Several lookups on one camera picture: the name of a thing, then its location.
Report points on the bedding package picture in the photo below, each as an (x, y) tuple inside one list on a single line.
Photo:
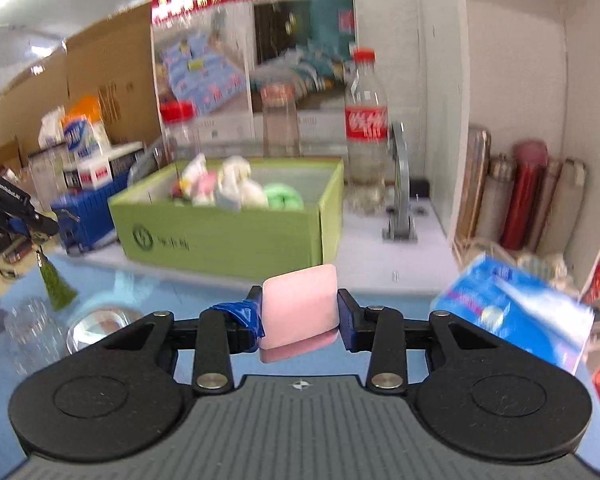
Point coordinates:
[(214, 67)]

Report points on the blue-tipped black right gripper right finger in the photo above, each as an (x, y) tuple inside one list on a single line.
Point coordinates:
[(387, 336)]

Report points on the cola plastic bottle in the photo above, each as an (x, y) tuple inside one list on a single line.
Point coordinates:
[(366, 120)]

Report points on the pink mesh cloth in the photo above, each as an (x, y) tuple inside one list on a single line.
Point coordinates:
[(204, 190)]

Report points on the white red small box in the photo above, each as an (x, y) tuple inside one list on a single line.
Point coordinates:
[(98, 170)]

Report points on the green soft toy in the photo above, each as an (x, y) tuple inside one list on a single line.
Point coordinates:
[(282, 197)]

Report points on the red thermos flask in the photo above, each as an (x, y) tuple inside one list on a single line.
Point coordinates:
[(531, 157)]

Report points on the pink sponge block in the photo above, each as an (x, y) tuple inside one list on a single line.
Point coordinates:
[(299, 313)]

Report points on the small silver thermos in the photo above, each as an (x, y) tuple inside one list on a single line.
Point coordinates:
[(495, 198)]

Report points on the blue tissue pack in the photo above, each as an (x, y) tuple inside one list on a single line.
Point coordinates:
[(520, 309)]

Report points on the green tassel sachet charm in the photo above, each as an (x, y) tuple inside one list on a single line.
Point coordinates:
[(60, 293)]

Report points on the brown cardboard box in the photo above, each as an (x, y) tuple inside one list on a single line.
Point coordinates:
[(112, 60)]

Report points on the grey metal clamp bracket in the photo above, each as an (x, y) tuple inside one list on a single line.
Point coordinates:
[(401, 224)]

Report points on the white rolled socks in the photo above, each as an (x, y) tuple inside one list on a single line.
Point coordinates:
[(234, 188)]

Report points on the green cardboard box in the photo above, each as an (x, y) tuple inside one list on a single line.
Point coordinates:
[(253, 244)]

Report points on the red-lidded plastic jar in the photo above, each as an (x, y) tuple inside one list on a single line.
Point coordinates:
[(179, 133)]

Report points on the white blue wipes pack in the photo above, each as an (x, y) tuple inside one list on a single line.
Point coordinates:
[(84, 128)]

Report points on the beige thermos flask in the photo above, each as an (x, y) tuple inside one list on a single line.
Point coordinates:
[(564, 209)]

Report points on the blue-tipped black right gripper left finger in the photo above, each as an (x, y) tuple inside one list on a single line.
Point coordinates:
[(219, 332)]

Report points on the decorated clear glass jar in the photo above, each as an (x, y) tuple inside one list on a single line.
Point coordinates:
[(38, 336)]

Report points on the floral white cloth bundle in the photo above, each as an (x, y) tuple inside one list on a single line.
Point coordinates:
[(186, 187)]

